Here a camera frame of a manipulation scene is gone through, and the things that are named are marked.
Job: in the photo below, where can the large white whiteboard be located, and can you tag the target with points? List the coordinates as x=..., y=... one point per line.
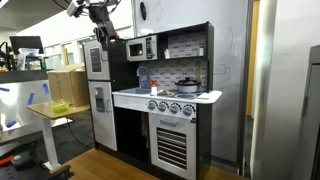
x=230, y=83

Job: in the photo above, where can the clear plastic container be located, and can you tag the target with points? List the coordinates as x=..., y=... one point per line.
x=28, y=52

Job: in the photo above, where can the blue tape strip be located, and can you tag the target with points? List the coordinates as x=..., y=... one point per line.
x=30, y=98
x=4, y=89
x=46, y=88
x=11, y=123

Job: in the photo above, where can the black white toy kitchen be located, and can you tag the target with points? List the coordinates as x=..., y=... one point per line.
x=200, y=133

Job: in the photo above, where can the grey toy microwave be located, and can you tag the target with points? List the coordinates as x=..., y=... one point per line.
x=142, y=48

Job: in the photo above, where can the wooden table with white leg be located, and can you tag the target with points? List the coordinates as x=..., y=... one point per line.
x=50, y=116

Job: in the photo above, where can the grey stove knob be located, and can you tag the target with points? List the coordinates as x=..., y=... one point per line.
x=174, y=108
x=162, y=106
x=151, y=105
x=188, y=110

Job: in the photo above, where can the black whiteboard eraser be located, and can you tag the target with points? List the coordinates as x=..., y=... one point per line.
x=143, y=10

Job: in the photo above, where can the black base equipment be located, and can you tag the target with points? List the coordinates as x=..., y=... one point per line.
x=30, y=168

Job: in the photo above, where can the small white shaker bottle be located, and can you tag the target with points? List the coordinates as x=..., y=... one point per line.
x=201, y=50

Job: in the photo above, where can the grey pot with black lid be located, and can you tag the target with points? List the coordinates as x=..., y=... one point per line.
x=187, y=86

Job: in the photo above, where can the grey metal cabinet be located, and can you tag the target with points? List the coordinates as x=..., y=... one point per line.
x=308, y=116

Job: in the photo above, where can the white bottle with orange cap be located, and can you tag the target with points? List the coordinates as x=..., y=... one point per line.
x=153, y=89

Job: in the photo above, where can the wooden spoon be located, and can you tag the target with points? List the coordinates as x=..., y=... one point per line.
x=198, y=71

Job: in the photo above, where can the black monitor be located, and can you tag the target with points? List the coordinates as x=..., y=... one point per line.
x=26, y=43

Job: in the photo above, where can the white oven door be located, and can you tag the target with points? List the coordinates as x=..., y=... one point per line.
x=172, y=146

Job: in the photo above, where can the small white fridge door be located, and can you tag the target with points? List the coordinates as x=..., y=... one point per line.
x=96, y=60

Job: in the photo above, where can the tall white fridge door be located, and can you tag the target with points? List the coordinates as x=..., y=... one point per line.
x=102, y=115

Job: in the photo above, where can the cardboard box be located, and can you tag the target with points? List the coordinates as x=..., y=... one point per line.
x=68, y=85

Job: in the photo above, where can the green plastic bowl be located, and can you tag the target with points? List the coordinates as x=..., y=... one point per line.
x=60, y=107

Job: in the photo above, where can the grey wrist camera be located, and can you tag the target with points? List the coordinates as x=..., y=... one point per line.
x=73, y=8

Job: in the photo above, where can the small brown toy food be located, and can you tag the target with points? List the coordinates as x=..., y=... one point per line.
x=166, y=92

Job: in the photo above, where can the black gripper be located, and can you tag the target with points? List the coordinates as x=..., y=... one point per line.
x=99, y=16

